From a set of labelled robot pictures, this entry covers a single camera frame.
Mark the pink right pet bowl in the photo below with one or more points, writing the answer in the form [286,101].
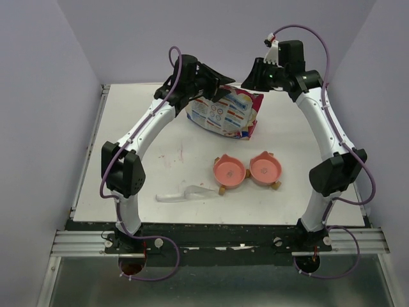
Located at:
[265,170]

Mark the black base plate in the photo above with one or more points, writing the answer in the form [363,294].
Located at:
[205,245]

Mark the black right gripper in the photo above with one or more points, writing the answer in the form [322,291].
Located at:
[254,81]

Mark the pet food bag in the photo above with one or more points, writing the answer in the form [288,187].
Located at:
[233,116]

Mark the clear plastic scoop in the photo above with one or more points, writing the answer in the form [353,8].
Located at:
[190,193]

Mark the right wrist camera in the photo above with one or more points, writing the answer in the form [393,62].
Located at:
[272,56]

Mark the pink left pet bowl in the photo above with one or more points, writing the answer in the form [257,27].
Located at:
[229,172]

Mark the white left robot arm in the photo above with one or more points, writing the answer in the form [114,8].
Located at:
[122,170]

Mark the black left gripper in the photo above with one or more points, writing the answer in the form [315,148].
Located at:
[213,78]

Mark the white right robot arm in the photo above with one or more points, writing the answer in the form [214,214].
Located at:
[284,67]

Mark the pink pet bowl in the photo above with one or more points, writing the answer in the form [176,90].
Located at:
[265,170]
[229,172]

